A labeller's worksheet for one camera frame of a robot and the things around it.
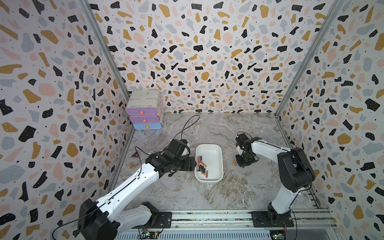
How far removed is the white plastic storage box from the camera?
873 millimetres

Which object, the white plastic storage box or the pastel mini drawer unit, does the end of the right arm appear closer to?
the white plastic storage box

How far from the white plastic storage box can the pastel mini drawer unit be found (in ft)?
1.19

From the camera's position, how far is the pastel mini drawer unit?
3.19 ft
